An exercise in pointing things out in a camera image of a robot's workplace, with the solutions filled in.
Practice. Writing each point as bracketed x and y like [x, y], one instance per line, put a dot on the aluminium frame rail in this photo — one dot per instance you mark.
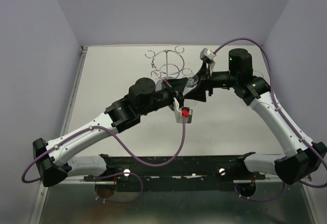
[60, 154]

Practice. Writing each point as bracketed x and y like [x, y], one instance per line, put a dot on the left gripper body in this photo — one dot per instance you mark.
[171, 93]

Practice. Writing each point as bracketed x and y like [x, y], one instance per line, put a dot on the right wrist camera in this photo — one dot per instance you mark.
[209, 57]

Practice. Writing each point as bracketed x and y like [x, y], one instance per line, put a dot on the chrome wine glass rack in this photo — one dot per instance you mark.
[168, 64]

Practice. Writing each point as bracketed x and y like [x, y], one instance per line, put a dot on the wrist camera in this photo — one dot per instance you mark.
[209, 57]
[182, 113]

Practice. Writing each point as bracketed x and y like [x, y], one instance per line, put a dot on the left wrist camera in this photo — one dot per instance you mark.
[182, 113]

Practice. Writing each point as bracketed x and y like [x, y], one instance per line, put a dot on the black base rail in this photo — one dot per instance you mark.
[185, 173]

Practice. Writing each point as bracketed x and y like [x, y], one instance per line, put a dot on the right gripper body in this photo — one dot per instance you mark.
[218, 80]

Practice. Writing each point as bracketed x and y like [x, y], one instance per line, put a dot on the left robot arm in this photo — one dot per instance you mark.
[142, 99]

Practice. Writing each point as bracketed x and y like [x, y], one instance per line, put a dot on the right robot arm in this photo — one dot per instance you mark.
[301, 156]

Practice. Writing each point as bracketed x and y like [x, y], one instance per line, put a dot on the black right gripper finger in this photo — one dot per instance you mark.
[203, 72]
[197, 93]

